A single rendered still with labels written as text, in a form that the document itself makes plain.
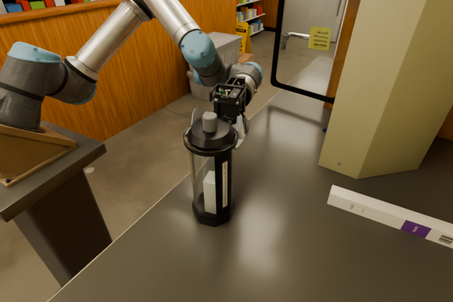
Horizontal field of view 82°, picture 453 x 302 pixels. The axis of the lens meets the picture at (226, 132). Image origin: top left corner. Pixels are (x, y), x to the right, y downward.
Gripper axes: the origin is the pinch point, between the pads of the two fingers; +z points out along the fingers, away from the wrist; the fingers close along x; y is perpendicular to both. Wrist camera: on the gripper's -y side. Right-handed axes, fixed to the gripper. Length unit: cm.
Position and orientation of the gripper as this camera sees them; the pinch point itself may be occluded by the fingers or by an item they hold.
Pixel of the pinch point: (211, 144)
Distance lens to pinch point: 53.5
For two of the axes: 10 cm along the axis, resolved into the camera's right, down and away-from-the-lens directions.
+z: -3.1, 5.4, -7.9
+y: 0.0, -8.3, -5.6
